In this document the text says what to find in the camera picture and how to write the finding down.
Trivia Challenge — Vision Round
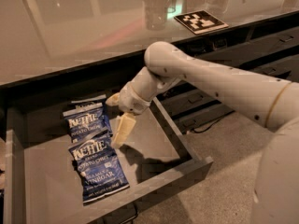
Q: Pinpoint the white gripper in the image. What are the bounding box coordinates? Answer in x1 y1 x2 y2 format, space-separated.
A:
106 82 150 148

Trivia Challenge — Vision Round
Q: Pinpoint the blue kettle chip bag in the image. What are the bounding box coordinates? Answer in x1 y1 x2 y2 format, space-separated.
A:
67 94 112 140
63 103 112 143
69 136 130 203

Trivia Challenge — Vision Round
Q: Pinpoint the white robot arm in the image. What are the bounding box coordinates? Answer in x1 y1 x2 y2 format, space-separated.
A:
107 41 299 224

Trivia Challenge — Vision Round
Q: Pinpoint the middle right closed drawer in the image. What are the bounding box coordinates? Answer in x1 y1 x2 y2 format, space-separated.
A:
158 52 299 119

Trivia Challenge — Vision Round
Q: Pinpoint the closed drawer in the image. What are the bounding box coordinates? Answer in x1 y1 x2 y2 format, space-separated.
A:
184 27 298 70
158 52 299 119
172 101 233 133

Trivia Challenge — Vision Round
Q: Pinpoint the lower right closed drawer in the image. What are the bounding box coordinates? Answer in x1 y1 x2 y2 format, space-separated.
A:
172 101 233 133

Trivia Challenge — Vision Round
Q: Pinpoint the open grey top drawer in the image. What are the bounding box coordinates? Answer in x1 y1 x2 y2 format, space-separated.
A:
3 72 215 224

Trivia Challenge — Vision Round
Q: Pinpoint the upper right closed drawer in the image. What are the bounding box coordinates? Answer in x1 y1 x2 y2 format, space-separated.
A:
184 27 298 70

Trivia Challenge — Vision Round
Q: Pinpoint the black white fiducial marker tile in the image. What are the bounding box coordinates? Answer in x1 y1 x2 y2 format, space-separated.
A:
174 10 228 35

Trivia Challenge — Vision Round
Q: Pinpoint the black cable on floor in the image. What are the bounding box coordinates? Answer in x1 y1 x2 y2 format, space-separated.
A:
190 109 235 134

